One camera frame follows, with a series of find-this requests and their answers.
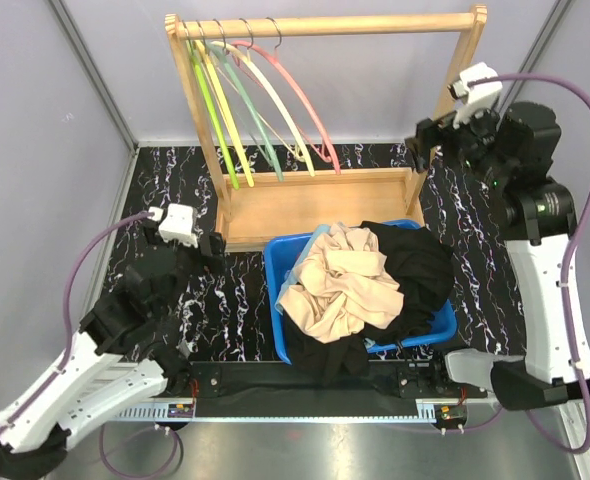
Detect blue plastic bin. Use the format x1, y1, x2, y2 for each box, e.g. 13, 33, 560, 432
263, 224, 458, 365

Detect wooden clothes rack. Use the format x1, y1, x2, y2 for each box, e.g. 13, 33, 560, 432
165, 5, 488, 253

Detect yellow hanger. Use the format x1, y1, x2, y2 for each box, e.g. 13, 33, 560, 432
193, 39, 254, 187

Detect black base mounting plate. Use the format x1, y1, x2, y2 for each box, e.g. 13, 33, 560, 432
158, 360, 487, 423

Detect lime green hanger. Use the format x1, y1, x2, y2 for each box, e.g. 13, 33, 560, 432
186, 40, 239, 189

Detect purple floor cable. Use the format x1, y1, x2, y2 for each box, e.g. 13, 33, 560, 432
98, 424, 184, 479

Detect light blue trousers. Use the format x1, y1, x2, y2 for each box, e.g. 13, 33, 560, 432
275, 224, 330, 314

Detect beige trousers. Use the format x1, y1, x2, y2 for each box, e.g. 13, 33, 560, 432
281, 223, 403, 343

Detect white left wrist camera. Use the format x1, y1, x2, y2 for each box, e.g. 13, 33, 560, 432
142, 203, 198, 248

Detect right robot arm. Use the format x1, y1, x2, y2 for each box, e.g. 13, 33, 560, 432
405, 101, 590, 411

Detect mint green hanger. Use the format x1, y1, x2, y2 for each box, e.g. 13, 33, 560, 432
209, 22, 284, 182

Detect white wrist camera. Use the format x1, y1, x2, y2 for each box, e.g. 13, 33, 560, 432
142, 203, 198, 248
449, 62, 503, 129

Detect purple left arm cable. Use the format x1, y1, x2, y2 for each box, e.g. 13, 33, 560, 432
0, 210, 159, 466

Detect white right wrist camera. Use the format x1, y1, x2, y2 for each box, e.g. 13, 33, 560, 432
449, 62, 503, 129

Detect cream white hanger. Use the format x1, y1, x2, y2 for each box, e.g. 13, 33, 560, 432
226, 42, 316, 177

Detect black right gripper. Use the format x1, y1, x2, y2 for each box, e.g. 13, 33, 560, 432
403, 98, 511, 188

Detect black trousers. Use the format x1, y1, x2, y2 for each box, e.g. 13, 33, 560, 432
360, 221, 454, 345
283, 314, 369, 385

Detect pink hanger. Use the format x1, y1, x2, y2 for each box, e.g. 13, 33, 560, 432
247, 18, 343, 176

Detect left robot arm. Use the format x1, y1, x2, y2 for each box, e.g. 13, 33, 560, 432
0, 232, 225, 479

